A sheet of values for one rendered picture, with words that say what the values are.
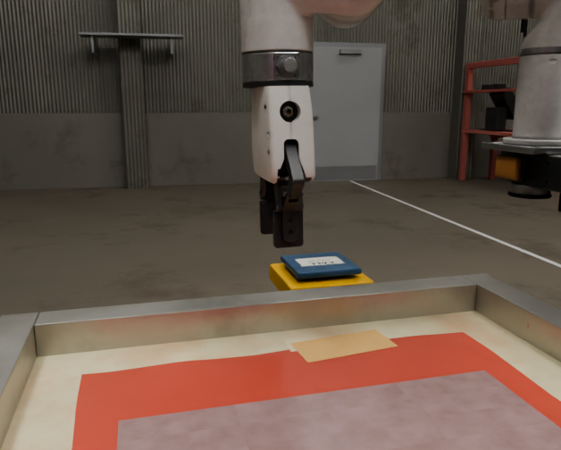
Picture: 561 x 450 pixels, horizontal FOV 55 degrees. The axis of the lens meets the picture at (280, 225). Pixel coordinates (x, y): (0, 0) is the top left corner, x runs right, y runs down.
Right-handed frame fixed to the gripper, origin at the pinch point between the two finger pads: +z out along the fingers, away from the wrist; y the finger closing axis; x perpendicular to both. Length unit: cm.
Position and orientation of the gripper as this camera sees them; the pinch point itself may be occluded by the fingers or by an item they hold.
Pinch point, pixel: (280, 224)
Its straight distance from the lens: 60.7
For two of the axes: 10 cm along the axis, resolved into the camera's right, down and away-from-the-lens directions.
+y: -2.5, -2.0, 9.5
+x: -9.7, 0.7, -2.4
